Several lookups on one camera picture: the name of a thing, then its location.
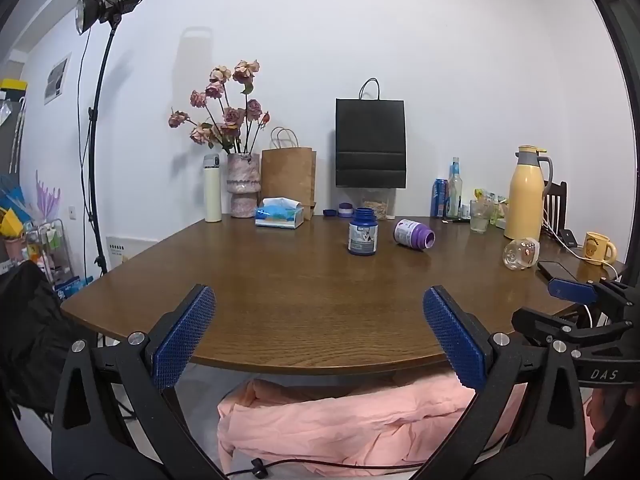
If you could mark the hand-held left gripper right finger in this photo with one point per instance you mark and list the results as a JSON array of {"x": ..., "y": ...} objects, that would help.
[{"x": 454, "y": 340}]

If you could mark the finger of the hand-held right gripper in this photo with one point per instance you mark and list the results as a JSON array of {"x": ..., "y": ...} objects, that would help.
[
  {"x": 542, "y": 326},
  {"x": 570, "y": 290}
]

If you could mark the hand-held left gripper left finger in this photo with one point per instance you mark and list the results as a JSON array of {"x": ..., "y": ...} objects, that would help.
[{"x": 184, "y": 340}]

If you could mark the person's right hand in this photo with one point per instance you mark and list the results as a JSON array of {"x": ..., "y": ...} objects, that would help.
[{"x": 607, "y": 415}]

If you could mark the black phone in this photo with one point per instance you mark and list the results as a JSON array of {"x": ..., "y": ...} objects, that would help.
[{"x": 555, "y": 270}]

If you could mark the yellow cartoon mug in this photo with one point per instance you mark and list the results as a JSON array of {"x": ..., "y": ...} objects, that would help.
[{"x": 595, "y": 249}]

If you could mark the black charger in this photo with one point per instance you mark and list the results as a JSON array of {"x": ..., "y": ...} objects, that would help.
[{"x": 567, "y": 237}]

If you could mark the clear glass jar on side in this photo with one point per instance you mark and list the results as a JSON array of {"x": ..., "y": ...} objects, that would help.
[{"x": 520, "y": 255}]

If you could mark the dark wooden chair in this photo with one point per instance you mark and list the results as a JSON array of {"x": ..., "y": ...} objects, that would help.
[{"x": 556, "y": 205}]

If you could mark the yellow thermos jug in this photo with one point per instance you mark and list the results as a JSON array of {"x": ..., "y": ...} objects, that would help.
[{"x": 524, "y": 195}]

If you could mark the clear drinking glass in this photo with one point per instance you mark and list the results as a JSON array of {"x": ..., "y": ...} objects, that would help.
[{"x": 479, "y": 220}]

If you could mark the colourful snack packets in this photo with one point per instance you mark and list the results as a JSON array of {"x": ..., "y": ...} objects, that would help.
[{"x": 495, "y": 202}]

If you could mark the purple plastic bottle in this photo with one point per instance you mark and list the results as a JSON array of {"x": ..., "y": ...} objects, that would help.
[{"x": 410, "y": 232}]

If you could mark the pink cloth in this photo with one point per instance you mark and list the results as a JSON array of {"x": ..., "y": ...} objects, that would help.
[{"x": 350, "y": 425}]

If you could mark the dark blue plastic bottle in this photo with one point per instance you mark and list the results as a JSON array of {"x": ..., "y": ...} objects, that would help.
[{"x": 363, "y": 235}]

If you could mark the blue drink can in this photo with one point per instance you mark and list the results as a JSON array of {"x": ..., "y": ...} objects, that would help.
[{"x": 439, "y": 200}]

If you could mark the clear glass bottle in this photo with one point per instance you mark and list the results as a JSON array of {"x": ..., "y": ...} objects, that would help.
[{"x": 455, "y": 195}]

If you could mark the white thermos bottle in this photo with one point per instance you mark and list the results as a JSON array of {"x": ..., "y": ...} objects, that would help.
[{"x": 212, "y": 195}]

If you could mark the dark cloth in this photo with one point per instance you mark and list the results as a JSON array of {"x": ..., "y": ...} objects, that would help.
[{"x": 35, "y": 330}]

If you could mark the blue tissue box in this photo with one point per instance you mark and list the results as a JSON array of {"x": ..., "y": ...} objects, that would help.
[{"x": 278, "y": 217}]

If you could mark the clear food container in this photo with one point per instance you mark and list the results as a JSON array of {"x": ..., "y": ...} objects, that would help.
[{"x": 377, "y": 205}]

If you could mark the pink marbled vase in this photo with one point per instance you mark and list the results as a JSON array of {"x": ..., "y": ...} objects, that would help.
[{"x": 243, "y": 185}]

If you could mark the purple bottle cap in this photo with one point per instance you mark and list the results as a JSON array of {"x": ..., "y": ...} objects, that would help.
[{"x": 345, "y": 210}]

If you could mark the brown paper bag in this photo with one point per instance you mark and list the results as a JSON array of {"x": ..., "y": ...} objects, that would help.
[{"x": 289, "y": 180}]

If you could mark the purple paper decoration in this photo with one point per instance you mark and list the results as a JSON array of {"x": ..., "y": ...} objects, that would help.
[{"x": 46, "y": 200}]

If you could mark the black paper bag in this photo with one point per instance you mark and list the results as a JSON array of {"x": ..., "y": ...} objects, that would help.
[{"x": 370, "y": 145}]

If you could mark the dried pink flowers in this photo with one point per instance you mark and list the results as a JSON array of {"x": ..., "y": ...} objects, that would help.
[{"x": 230, "y": 117}]

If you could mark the black studio light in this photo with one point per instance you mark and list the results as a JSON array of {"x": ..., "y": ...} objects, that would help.
[{"x": 112, "y": 2}]

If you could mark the white wall panel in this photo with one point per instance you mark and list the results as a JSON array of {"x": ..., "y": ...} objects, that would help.
[{"x": 125, "y": 250}]

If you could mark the white wall socket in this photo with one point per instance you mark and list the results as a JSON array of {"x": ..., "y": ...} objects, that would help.
[{"x": 71, "y": 213}]

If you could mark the dark door frame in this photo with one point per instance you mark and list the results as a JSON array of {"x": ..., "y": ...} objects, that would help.
[{"x": 617, "y": 35}]

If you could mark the wall poster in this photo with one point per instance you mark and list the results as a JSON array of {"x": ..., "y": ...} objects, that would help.
[{"x": 57, "y": 79}]

